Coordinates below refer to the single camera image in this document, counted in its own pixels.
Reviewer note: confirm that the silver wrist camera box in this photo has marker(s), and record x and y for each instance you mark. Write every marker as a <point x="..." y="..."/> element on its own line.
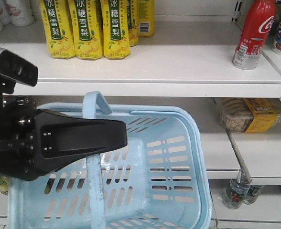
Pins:
<point x="17" y="69"/>

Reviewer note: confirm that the water bottle green label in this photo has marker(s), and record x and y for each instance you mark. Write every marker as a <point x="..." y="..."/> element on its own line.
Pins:
<point x="236" y="192"/>

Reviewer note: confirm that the light blue plastic basket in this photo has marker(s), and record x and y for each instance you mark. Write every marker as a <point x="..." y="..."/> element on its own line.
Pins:
<point x="157" y="181"/>

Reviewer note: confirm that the yellow pear drink bottle left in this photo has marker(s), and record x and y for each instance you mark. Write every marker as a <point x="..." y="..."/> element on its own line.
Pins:
<point x="58" y="28"/>

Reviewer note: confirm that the yellow pear drink bottle middle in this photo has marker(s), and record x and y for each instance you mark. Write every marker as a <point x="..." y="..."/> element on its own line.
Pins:
<point x="87" y="28"/>

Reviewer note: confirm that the red coke aluminium bottle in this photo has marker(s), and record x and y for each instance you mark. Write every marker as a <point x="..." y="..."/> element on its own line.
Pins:
<point x="258" y="24"/>

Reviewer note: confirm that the yellow pear drink bottle right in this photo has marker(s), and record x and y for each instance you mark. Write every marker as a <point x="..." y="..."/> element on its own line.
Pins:
<point x="116" y="44"/>

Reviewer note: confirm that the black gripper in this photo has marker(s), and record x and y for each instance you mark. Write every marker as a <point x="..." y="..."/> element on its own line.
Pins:
<point x="35" y="142"/>

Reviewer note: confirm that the white metal shelving unit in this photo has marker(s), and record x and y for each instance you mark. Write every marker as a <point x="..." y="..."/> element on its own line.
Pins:
<point x="186" y="63"/>

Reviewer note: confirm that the clear cookie box yellow label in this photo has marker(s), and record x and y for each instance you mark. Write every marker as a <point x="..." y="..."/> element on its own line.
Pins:
<point x="248" y="115"/>

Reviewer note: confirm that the yellow pear drink bottle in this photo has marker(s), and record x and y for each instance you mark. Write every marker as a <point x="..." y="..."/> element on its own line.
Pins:
<point x="58" y="28"/>
<point x="116" y="44"/>
<point x="87" y="28"/>

